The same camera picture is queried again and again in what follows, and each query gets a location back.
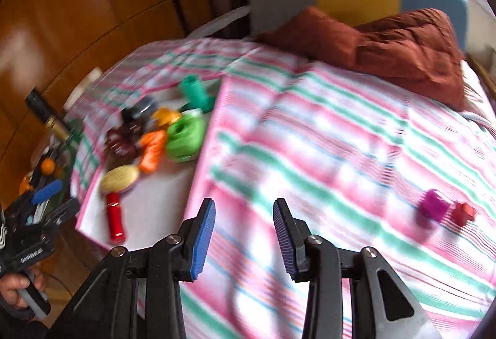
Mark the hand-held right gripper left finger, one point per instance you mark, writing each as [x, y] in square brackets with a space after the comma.
[203, 242]

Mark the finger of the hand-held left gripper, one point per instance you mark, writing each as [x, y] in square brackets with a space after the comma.
[48, 191]
[66, 209]

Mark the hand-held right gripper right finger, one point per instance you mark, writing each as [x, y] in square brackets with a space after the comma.
[285, 242]

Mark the red bottle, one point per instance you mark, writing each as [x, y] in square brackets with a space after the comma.
[115, 219]

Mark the tan perforated oval object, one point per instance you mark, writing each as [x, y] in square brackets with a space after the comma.
[118, 178]

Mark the dark maroon toy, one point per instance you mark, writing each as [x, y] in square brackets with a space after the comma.
[120, 143]

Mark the orange building blocks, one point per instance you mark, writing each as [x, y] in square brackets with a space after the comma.
[152, 151]

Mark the green plug-in device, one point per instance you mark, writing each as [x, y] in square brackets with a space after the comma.
[184, 137]

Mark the black spool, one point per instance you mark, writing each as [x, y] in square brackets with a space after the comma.
[139, 110]

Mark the yellow orange toy piece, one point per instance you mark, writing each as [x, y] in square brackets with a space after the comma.
[166, 117]

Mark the green spool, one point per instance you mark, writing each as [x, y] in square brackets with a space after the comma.
[195, 93]

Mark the magenta cube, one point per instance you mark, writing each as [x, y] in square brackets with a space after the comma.
[434, 205]

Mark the red cube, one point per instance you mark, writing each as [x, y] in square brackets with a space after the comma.
[463, 213]

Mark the person's left forearm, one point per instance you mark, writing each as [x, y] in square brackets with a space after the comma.
[19, 327]

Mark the person's left hand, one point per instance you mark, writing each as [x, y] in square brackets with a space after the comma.
[11, 284]

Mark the tangerine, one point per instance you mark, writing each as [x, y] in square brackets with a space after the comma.
[47, 165]

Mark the green glass side table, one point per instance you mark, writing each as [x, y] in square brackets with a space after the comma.
[64, 168]

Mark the black tube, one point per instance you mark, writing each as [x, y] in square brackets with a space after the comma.
[38, 104]

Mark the striped blanket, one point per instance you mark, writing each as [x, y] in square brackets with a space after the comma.
[329, 137]

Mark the rust brown quilt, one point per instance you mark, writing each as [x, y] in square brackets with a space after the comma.
[387, 48]

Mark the white chair armrest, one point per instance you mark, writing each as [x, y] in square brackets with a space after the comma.
[224, 20]

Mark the white pillow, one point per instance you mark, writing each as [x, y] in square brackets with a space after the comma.
[471, 87]

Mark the wooden bedside shelf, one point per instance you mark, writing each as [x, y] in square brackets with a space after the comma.
[484, 71]

